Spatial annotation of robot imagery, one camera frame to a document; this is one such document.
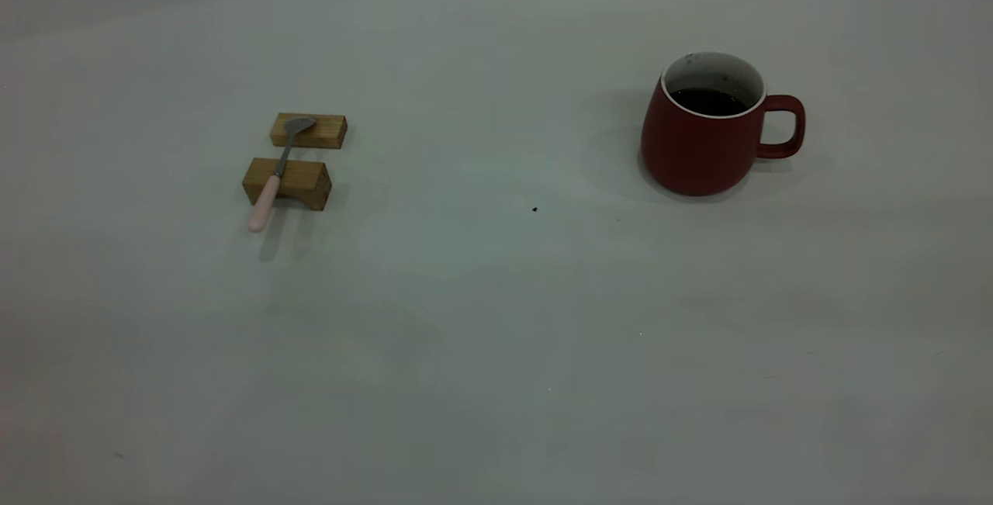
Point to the flat wooden block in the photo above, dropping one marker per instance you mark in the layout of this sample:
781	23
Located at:
326	131

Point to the arched wooden block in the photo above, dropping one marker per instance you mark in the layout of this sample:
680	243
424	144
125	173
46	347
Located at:
306	179

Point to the red ceramic cup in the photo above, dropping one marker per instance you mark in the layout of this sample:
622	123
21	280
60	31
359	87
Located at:
698	152

